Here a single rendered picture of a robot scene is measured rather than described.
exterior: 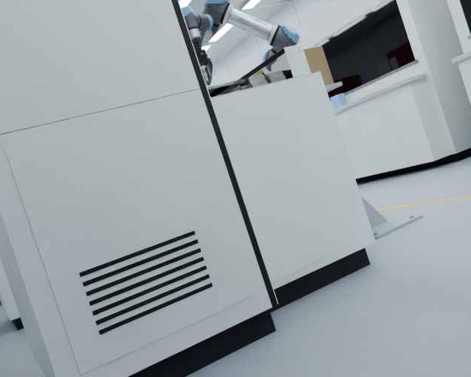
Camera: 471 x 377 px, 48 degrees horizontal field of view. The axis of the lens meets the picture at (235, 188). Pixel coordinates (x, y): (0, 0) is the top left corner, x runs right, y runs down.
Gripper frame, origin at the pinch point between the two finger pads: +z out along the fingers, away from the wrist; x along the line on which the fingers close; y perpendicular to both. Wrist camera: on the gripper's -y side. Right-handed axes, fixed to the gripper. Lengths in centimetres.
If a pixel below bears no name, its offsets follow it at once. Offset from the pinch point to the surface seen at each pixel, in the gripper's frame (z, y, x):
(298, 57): 6.6, 23.1, 40.0
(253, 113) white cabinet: 25, 45, 15
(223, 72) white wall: -153, -768, -1
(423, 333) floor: 97, 114, 37
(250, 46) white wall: -161, -671, 57
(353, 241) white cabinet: 85, 32, 37
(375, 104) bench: 19, -307, 142
